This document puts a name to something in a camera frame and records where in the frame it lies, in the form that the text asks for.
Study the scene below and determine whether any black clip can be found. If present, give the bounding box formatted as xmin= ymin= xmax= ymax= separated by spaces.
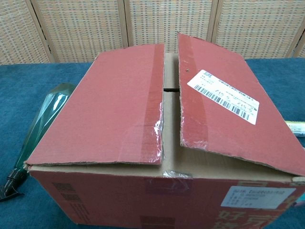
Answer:
xmin=0 ymin=167 xmax=29 ymax=202

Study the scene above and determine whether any green transparent bottle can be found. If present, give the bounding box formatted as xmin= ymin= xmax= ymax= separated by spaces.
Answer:
xmin=18 ymin=83 xmax=76 ymax=173

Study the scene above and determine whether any green white paper tube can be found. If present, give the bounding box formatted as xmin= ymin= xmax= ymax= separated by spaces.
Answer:
xmin=287 ymin=120 xmax=305 ymax=138

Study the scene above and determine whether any red cardboard box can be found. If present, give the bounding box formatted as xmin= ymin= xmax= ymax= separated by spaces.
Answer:
xmin=23 ymin=32 xmax=305 ymax=229

